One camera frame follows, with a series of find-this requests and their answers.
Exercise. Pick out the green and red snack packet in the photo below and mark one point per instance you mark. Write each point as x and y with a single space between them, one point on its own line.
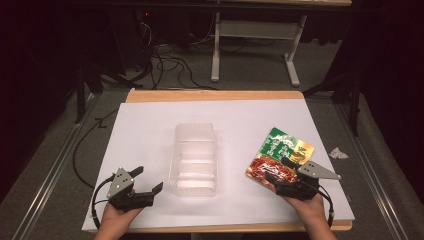
279 156

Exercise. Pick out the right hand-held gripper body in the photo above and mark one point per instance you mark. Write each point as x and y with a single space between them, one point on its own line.
306 181

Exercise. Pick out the clear plastic container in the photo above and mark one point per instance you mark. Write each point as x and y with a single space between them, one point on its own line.
194 160

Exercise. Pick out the white metal desk frame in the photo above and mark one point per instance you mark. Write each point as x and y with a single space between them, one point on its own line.
256 43

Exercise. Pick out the person's left hand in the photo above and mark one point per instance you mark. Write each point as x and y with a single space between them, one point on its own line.
116 220

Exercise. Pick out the white paper sheet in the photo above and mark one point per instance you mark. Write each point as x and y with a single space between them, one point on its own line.
213 160

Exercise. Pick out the crumpled white paper scrap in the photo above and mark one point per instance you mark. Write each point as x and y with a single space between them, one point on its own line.
338 153

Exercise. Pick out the dark computer tower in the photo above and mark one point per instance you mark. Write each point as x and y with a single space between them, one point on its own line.
128 36

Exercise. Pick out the black metal stand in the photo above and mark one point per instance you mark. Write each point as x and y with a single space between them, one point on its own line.
87 86
343 96

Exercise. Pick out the person's right hand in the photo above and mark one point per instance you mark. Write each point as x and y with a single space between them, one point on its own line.
308 211

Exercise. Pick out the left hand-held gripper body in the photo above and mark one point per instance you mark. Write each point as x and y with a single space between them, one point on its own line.
124 193

